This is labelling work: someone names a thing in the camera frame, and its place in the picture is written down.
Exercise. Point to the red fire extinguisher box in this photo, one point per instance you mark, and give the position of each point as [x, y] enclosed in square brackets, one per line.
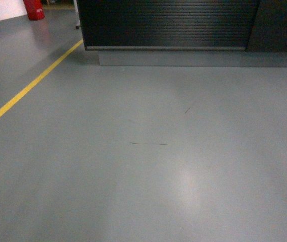
[34, 9]

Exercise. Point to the black checkout counter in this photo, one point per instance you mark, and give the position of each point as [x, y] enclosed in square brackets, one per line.
[186, 33]

